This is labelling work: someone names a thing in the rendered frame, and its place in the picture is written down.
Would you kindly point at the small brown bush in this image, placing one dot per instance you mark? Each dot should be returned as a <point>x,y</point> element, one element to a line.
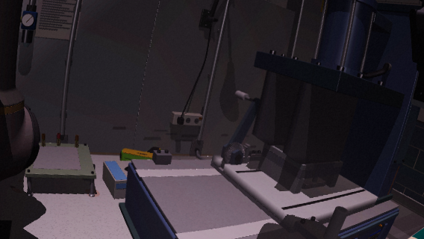
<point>77,141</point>
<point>43,140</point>

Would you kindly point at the dark tiled wall rack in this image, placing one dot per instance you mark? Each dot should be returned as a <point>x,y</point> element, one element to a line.
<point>410,159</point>

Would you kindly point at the white printed wall notice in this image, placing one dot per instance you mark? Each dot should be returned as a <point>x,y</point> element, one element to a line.
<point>54,20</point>

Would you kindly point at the blue air regulator with gauge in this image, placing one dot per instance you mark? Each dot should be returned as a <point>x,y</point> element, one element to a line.
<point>28,20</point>

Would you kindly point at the small red bush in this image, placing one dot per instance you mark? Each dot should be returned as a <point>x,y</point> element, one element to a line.
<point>58,139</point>

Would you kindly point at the green preheat plate on legs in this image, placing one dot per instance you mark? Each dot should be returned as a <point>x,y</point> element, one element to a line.
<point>85,162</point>

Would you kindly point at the grey box with blue top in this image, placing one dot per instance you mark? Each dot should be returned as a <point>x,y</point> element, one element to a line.
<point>114,179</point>

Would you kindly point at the grey slanted conduit pipe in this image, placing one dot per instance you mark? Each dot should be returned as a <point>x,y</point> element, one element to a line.
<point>213,73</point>

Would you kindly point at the blue moulding press body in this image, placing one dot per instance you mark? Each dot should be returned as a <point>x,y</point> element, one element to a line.
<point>371,132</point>

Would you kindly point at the small grey block with studs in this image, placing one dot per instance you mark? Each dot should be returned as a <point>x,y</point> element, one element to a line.
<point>162,157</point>

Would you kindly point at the black wall junction box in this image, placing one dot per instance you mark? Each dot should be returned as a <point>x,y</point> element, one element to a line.
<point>207,19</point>

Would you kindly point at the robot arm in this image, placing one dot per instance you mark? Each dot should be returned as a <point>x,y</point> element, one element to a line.
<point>13,132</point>

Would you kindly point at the blue lever with white knob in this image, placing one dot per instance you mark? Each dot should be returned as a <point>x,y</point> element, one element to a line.
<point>243,126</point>

